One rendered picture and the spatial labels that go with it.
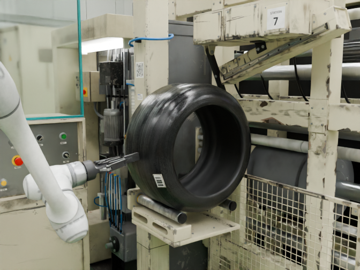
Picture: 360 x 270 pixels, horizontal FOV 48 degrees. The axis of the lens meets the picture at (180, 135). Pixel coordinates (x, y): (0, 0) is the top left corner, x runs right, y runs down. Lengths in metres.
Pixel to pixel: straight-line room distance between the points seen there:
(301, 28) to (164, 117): 0.63
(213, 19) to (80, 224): 1.11
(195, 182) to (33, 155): 0.99
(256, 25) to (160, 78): 0.53
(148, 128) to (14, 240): 0.93
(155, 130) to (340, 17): 0.83
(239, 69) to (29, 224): 1.27
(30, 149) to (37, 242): 1.04
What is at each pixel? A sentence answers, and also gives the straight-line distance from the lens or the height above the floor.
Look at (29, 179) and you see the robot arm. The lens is 1.44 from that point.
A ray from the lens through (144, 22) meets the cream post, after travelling 1.94.
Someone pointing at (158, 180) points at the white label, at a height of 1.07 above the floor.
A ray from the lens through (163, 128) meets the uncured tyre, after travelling 1.54.
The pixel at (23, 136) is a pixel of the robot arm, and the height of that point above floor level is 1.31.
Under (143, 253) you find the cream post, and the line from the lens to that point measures 2.14.
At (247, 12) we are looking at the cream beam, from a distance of 1.78.
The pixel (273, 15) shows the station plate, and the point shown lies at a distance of 1.68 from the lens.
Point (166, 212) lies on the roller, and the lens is 1.72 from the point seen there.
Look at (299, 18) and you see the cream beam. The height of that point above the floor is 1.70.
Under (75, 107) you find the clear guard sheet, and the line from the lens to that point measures 2.13.
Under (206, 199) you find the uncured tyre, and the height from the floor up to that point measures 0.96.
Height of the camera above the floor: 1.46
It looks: 8 degrees down
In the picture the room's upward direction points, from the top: straight up
